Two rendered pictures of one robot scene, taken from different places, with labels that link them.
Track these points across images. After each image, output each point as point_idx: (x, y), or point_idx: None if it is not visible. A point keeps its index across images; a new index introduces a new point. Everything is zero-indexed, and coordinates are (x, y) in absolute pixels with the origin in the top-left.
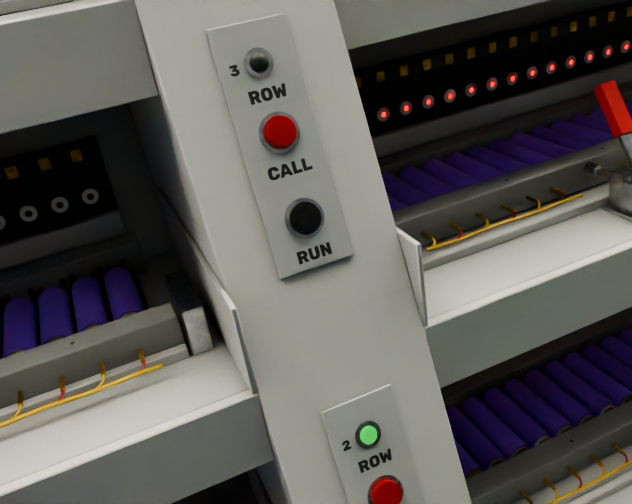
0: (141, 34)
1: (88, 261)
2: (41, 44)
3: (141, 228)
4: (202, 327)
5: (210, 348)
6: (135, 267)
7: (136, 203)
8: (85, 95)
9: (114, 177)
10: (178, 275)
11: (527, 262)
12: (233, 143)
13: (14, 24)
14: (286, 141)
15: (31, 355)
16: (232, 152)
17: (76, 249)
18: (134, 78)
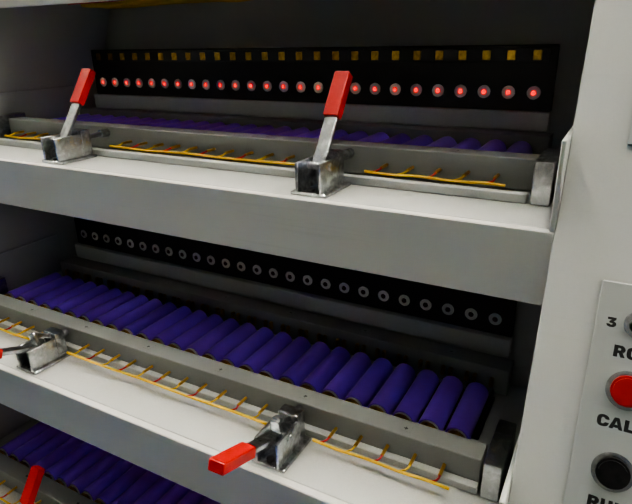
0: (548, 260)
1: (467, 364)
2: (471, 240)
3: (527, 357)
4: (495, 483)
5: (494, 501)
6: (498, 388)
7: (533, 336)
8: (487, 283)
9: (526, 309)
10: (508, 427)
11: None
12: (579, 376)
13: (459, 223)
14: (628, 402)
15: (380, 418)
16: (574, 382)
17: (466, 349)
18: (529, 287)
